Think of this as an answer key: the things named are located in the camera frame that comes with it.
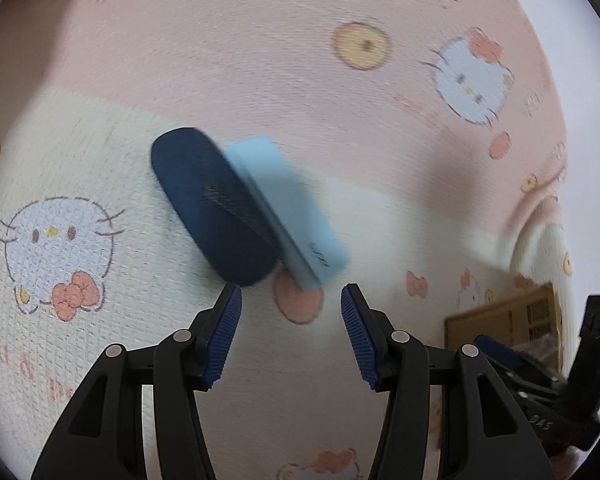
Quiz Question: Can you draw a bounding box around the light blue glasses case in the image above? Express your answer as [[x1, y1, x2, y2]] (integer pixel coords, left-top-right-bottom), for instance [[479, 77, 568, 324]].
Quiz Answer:
[[225, 136, 350, 290]]

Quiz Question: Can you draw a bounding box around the dark blue denim case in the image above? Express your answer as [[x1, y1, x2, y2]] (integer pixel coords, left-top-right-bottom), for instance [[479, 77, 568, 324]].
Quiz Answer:
[[150, 127, 283, 287]]

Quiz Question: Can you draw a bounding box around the cardboard box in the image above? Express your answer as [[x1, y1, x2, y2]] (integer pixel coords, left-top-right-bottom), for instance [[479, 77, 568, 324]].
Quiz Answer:
[[444, 283, 564, 372]]

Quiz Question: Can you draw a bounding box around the pink Hello Kitty blanket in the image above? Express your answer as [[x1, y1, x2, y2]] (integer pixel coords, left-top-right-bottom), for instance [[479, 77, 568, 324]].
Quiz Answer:
[[0, 0, 576, 479]]

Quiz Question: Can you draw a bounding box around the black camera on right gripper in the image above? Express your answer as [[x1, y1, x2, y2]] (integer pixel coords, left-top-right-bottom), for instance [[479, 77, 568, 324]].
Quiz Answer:
[[567, 295, 600, 415]]

